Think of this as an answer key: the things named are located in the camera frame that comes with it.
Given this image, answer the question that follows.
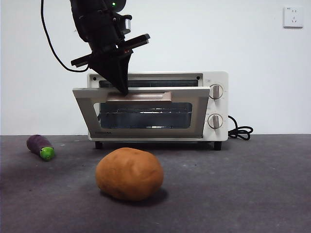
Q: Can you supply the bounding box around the brown potato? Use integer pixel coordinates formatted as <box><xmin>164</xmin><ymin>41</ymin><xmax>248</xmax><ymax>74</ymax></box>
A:
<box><xmin>95</xmin><ymin>147</ymin><xmax>164</xmax><ymax>201</ymax></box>

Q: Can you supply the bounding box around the beige oven knob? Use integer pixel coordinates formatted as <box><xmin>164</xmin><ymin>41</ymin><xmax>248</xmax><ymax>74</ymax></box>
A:
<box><xmin>207</xmin><ymin>113</ymin><xmax>224</xmax><ymax>129</ymax></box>
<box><xmin>208</xmin><ymin>83</ymin><xmax>224</xmax><ymax>100</ymax></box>

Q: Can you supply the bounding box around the white Toshiba toaster oven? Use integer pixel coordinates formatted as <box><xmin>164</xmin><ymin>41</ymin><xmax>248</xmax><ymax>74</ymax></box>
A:
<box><xmin>86</xmin><ymin>71</ymin><xmax>229</xmax><ymax>151</ymax></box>

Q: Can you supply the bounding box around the purple eggplant with green cap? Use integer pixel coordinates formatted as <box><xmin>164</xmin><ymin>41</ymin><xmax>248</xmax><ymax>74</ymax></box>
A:
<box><xmin>26</xmin><ymin>134</ymin><xmax>55</xmax><ymax>162</ymax></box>

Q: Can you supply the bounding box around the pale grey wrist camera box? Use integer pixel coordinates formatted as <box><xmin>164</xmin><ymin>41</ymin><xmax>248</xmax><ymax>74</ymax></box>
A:
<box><xmin>113</xmin><ymin>14</ymin><xmax>133</xmax><ymax>37</ymax></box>

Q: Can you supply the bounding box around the metal oven wire rack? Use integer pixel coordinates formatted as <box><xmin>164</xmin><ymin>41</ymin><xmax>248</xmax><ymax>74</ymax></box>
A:
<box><xmin>116</xmin><ymin>108</ymin><xmax>190</xmax><ymax>115</ymax></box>

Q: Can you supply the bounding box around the black camera cable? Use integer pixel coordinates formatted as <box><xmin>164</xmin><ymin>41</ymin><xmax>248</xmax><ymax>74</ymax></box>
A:
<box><xmin>40</xmin><ymin>0</ymin><xmax>89</xmax><ymax>73</ymax></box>

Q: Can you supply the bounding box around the black oven power cable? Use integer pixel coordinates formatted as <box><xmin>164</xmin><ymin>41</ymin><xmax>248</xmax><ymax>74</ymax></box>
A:
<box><xmin>227</xmin><ymin>115</ymin><xmax>254</xmax><ymax>141</ymax></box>

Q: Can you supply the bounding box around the white wall socket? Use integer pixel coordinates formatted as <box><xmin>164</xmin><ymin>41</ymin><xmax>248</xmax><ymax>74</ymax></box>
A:
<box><xmin>283</xmin><ymin>6</ymin><xmax>304</xmax><ymax>29</ymax></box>

